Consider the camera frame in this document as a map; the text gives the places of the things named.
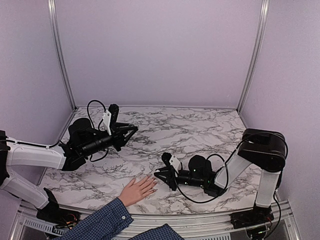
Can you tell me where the aluminium frame post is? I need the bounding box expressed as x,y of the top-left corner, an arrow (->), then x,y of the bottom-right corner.
47,0 -> 77,111
236,0 -> 270,115

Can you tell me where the right aluminium frame post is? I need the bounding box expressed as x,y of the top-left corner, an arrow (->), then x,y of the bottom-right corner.
236,0 -> 270,115

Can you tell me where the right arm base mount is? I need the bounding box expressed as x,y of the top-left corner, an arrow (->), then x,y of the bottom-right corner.
230,205 -> 275,229

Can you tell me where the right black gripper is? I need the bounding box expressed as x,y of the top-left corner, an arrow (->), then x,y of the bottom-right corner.
154,167 -> 206,192

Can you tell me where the left aluminium frame post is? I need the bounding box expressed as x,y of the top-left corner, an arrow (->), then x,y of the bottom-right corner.
47,0 -> 77,111

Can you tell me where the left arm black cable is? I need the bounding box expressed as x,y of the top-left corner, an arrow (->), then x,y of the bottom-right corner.
86,99 -> 111,163

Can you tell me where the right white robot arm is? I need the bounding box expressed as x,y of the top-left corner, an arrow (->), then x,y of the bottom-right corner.
154,128 -> 289,224

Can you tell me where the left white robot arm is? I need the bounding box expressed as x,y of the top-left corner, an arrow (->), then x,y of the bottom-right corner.
0,117 -> 138,223

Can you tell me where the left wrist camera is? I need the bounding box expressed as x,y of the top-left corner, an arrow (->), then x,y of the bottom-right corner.
102,103 -> 119,136

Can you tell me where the blue checkered sleeve forearm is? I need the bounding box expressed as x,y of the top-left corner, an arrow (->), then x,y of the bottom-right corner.
56,198 -> 133,240

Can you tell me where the person's bare hand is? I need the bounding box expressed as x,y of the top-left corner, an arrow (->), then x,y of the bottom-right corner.
117,175 -> 157,207

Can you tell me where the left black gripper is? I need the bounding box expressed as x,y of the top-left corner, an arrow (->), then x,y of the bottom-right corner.
81,122 -> 137,158

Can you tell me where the blue checkered shirt body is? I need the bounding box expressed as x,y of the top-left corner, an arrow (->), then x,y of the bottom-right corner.
130,224 -> 184,240

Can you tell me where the front aluminium rail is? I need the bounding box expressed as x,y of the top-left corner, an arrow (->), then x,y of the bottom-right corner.
7,201 -> 301,240

